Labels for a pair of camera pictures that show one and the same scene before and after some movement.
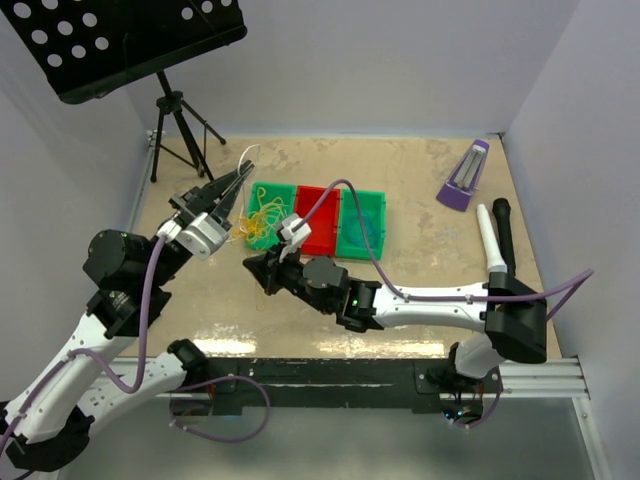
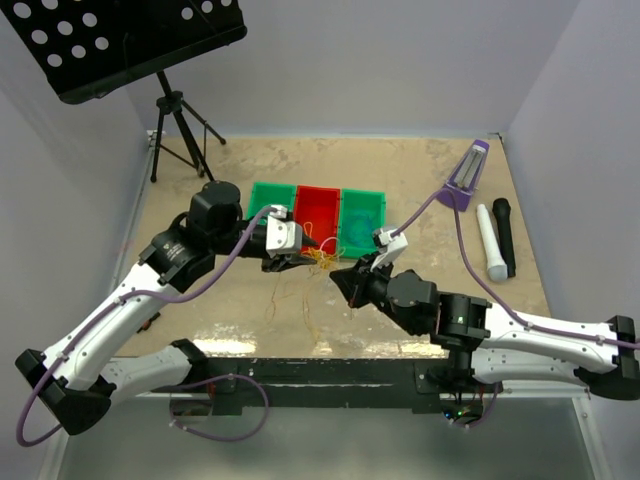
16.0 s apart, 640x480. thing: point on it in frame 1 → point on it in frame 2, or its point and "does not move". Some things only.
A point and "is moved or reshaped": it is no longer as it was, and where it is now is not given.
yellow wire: (264, 226) is moved or reshaped
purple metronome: (458, 189) does not move
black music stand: (84, 47) does not move
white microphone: (494, 259) does not move
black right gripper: (269, 271) → (353, 282)
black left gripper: (203, 197) → (281, 262)
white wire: (239, 161) → (333, 237)
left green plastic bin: (270, 204) does not move
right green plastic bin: (351, 242) does not move
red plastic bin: (324, 224) does not move
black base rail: (330, 386) does not move
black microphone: (502, 209) does not move
